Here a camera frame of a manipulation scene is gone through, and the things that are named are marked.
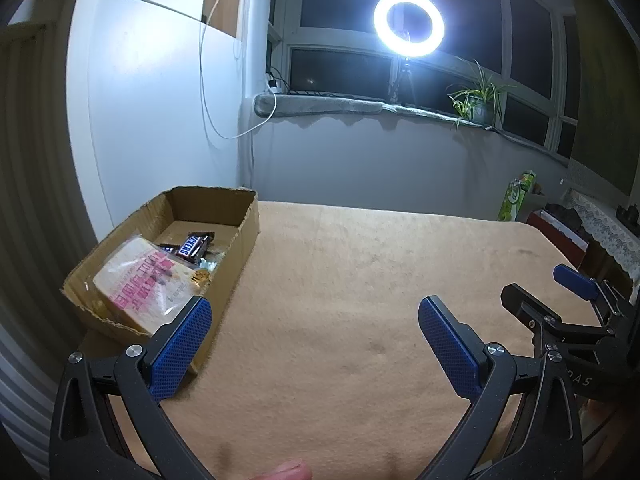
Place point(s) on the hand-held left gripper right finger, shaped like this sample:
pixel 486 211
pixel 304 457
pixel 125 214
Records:
pixel 450 350

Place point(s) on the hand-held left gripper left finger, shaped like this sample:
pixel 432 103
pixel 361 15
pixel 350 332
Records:
pixel 180 350

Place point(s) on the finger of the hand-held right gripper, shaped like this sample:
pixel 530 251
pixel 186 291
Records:
pixel 575 280
pixel 525 305

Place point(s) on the sliced bread packet pink label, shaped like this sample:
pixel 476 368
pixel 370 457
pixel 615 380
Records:
pixel 145 280

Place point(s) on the clear brown pastry packet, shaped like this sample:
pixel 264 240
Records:
pixel 210 262

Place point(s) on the brown chocolate bar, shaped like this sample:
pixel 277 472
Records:
pixel 167 249
pixel 192 246

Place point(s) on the brown cardboard box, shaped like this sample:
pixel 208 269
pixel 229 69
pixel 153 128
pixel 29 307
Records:
pixel 245 235

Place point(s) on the person's left hand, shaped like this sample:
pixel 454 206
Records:
pixel 287 471

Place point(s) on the red box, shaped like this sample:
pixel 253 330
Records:
pixel 550 230

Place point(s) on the white lace tablecloth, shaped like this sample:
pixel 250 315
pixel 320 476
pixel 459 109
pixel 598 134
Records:
pixel 610 230

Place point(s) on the dark cloth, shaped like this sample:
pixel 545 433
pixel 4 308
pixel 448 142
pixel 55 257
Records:
pixel 562 212

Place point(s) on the dark object on lace tablecloth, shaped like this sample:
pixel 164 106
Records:
pixel 630 215

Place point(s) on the green white carton box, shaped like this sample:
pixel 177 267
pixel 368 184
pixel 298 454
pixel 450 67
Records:
pixel 510 202

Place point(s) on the green juice carton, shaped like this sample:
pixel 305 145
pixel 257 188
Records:
pixel 527 180

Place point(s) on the dark green curtain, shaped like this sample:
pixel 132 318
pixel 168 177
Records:
pixel 600 110

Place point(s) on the potted spider plant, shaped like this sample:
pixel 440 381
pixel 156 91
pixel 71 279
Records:
pixel 481 112

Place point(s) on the ribbed grey panel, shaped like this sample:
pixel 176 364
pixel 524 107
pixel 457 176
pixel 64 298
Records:
pixel 35 185

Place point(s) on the white cabinet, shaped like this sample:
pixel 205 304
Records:
pixel 150 110

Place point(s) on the black tripod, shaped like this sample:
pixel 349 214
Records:
pixel 406 75

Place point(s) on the grey windowsill cushion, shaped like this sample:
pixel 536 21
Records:
pixel 320 106

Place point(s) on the white power strip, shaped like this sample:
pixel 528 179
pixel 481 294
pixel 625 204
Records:
pixel 272 84

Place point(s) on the white window frame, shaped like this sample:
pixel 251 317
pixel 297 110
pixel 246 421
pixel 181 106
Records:
pixel 340 41

